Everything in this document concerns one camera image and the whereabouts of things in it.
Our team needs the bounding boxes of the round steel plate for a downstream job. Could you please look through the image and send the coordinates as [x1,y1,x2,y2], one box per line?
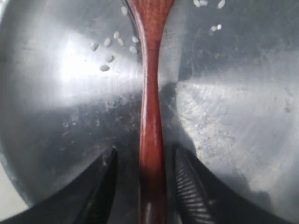
[0,0,299,223]

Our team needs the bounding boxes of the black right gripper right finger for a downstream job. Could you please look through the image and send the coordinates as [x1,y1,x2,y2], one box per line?
[174,146,287,224]

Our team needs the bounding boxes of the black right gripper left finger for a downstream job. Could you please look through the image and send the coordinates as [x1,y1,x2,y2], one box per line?
[2,149,118,224]

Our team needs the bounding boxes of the red-brown wooden spoon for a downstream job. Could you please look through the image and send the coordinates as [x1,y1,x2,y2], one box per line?
[126,0,173,224]

